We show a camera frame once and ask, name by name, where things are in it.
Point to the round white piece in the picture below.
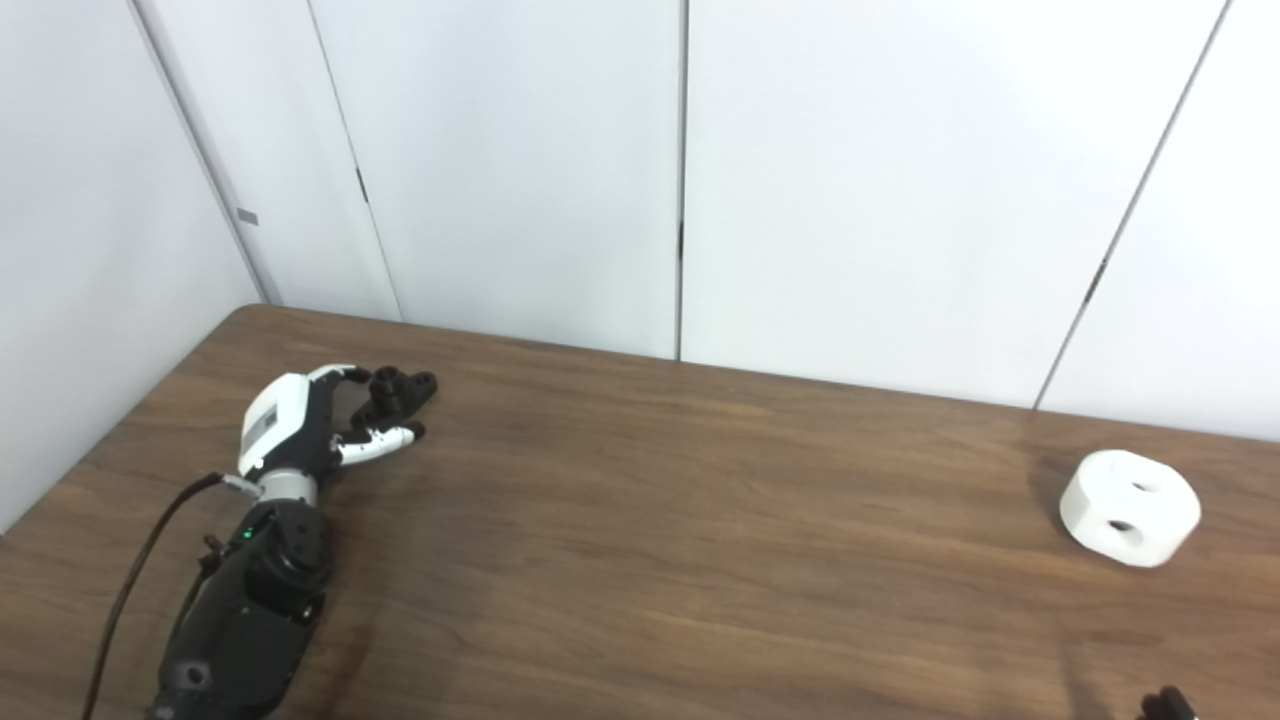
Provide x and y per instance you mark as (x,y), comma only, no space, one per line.
(1130,505)

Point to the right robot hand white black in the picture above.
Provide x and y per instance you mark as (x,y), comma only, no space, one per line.
(1165,704)

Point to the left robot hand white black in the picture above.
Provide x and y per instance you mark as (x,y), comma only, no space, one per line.
(275,420)

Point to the black flanged holder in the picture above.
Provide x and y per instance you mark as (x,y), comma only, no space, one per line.
(398,392)

